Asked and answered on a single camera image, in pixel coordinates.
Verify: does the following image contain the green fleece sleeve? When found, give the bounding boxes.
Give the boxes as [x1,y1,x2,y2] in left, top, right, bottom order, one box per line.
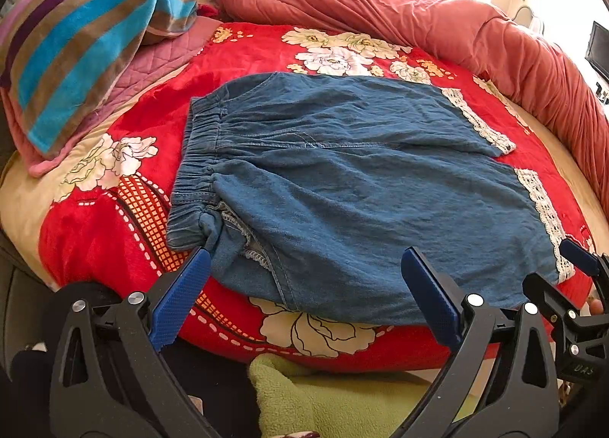
[248,355,429,437]

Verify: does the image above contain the right hand painted nails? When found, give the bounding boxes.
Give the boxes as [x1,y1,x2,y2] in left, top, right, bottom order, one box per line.
[588,299,604,315]

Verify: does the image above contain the blue denim pants lace hem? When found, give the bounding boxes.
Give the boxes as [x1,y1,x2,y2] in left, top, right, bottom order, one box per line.
[167,72,574,326]

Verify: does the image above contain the pink quilted pillow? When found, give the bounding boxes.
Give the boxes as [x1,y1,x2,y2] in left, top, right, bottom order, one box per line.
[1,16,222,178]

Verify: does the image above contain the black flat screen monitor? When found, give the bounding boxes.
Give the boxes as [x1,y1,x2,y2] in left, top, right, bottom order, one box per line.
[584,21,609,81]

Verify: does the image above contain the striped blue brown towel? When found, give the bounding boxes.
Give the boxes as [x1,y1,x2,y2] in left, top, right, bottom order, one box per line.
[1,0,197,160]

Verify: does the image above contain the rolled dusty red duvet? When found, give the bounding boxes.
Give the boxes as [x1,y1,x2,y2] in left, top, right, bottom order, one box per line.
[214,0,608,206]

